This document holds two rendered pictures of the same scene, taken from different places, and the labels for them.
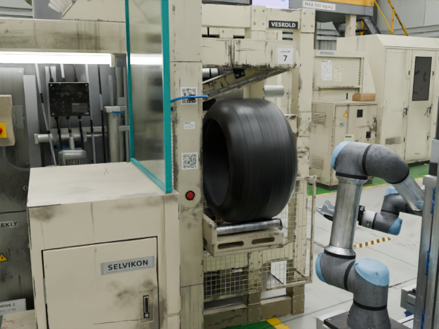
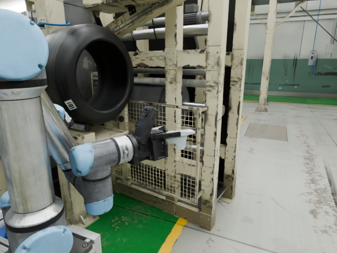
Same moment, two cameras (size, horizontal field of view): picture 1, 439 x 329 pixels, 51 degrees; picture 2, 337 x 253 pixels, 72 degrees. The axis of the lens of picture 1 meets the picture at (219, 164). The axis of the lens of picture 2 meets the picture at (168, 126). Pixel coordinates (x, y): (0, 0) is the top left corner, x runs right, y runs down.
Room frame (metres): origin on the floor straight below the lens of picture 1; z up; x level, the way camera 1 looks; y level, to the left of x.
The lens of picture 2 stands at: (1.75, -1.65, 1.28)
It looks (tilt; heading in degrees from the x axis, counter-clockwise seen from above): 15 degrees down; 54
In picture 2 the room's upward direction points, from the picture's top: straight up
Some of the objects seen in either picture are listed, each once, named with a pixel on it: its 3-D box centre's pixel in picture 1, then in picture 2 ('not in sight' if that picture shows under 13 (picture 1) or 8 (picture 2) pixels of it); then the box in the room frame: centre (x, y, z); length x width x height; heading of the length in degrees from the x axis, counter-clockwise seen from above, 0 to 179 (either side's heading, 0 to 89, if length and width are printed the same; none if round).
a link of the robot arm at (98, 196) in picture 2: not in sight; (95, 188); (1.92, -1.06, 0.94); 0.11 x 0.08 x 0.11; 95
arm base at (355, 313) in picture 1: (369, 311); not in sight; (1.52, -0.53, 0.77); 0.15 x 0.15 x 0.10
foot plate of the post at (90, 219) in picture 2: not in sight; (75, 219); (2.10, 0.16, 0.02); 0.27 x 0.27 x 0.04; 21
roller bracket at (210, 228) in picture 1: (200, 222); not in sight; (2.14, 0.09, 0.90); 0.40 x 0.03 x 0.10; 21
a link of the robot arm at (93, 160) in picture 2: not in sight; (94, 157); (1.92, -1.08, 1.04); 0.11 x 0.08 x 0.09; 5
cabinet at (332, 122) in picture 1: (341, 143); not in sight; (6.82, -1.82, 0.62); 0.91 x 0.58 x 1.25; 120
